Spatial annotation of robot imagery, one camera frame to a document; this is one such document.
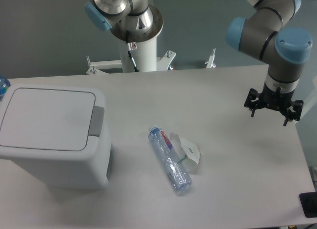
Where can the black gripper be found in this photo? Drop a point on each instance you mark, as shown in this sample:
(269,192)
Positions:
(275,100)

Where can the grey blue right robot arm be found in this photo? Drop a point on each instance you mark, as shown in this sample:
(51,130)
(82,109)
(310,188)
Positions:
(264,37)

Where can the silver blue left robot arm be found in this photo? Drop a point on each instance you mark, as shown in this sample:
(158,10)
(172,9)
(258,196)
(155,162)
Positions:
(128,20)

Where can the grey trash can push button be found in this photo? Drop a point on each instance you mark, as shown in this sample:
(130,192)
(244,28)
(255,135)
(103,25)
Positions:
(96,121)

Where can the white plastic trash can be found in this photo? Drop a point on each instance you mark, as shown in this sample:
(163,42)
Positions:
(44,130)

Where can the crumpled white paper carton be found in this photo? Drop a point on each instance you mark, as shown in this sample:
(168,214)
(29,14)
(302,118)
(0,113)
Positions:
(187,152)

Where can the black device at table edge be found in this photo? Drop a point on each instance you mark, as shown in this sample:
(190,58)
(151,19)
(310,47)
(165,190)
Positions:
(309,204)

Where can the clear plastic water bottle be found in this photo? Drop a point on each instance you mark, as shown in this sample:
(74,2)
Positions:
(169,159)

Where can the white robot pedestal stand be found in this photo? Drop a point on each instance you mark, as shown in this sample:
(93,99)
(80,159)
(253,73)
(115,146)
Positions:
(135,57)

